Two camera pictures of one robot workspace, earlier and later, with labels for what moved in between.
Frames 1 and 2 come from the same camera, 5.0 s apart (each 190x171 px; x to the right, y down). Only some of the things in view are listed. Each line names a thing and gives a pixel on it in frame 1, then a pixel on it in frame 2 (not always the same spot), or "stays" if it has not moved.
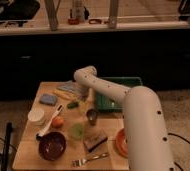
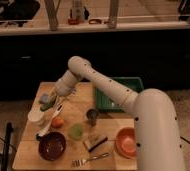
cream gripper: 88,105 → 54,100
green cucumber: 73,105 → 47,106
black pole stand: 6,148 stays
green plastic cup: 76,131 stays
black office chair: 12,11 stays
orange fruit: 57,122 stays
